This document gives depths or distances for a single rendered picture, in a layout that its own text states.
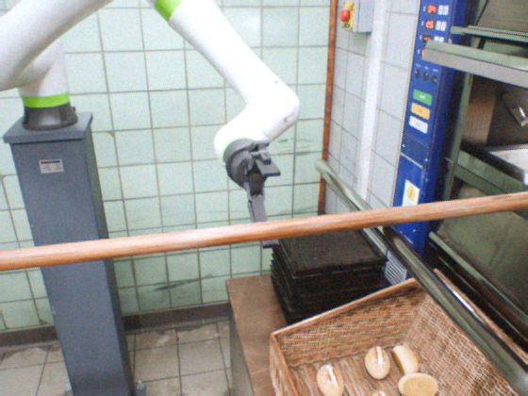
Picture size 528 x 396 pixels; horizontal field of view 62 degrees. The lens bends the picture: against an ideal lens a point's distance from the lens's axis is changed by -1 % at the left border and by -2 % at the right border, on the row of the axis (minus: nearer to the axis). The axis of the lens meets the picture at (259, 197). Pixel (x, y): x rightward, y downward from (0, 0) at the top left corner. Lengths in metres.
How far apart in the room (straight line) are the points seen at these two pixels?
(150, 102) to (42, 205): 0.69
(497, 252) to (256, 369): 0.70
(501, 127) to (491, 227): 0.27
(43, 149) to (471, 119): 1.10
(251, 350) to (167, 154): 0.93
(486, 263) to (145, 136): 1.34
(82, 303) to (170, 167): 0.71
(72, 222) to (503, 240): 1.13
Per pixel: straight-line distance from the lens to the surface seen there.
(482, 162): 1.16
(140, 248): 0.69
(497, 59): 0.90
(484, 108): 1.23
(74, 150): 1.31
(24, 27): 1.09
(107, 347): 1.67
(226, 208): 2.06
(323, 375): 1.25
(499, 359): 0.59
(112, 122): 1.90
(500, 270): 1.14
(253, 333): 1.43
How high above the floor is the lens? 1.54
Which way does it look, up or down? 25 degrees down
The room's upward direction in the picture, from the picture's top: straight up
